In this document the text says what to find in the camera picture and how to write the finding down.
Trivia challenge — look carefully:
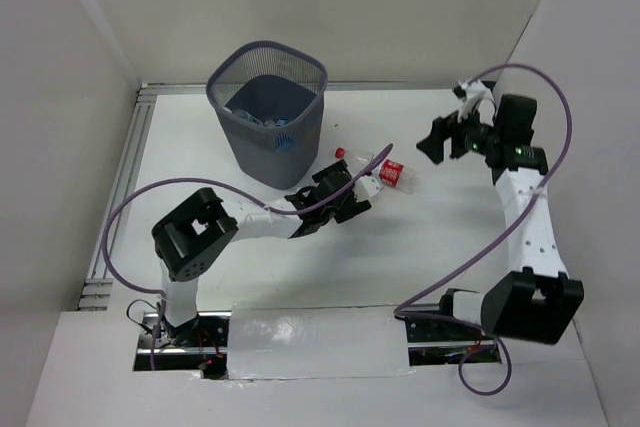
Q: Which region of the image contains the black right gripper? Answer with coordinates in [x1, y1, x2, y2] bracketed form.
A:
[416, 97, 503, 165]

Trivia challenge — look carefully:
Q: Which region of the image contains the red label red cap bottle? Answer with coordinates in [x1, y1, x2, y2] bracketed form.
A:
[334, 147, 415, 194]

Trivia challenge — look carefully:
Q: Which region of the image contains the green blue label bottle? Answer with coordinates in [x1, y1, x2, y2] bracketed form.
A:
[223, 107, 264, 126]

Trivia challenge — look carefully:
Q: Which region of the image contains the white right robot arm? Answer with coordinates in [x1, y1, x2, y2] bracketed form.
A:
[417, 91, 584, 345]

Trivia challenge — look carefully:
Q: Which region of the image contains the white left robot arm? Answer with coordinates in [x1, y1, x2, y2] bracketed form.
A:
[152, 161, 382, 347]

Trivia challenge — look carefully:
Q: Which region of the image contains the grey mesh waste bin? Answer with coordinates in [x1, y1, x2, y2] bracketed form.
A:
[205, 40, 328, 190]

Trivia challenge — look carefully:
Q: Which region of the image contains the silver reflective tape sheet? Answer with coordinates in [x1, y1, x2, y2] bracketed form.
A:
[227, 307, 412, 381]

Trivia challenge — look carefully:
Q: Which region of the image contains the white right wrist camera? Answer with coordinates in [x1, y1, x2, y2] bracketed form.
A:
[453, 80, 496, 123]

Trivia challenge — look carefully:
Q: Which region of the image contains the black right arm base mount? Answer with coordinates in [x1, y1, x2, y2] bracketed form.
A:
[395, 308, 491, 346]

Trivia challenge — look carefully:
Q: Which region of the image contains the aluminium frame rail back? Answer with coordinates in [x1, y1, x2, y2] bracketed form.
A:
[138, 81, 457, 96]

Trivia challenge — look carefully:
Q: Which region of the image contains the aluminium frame rail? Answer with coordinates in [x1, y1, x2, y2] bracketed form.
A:
[138, 81, 457, 96]
[76, 86, 157, 312]

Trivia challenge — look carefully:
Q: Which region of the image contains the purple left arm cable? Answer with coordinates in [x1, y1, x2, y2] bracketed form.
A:
[100, 142, 396, 373]

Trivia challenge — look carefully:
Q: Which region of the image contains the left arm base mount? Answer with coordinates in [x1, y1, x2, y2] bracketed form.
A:
[125, 299, 231, 380]

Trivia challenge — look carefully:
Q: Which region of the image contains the aluminium frame rail left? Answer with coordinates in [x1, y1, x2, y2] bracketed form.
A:
[76, 86, 157, 312]

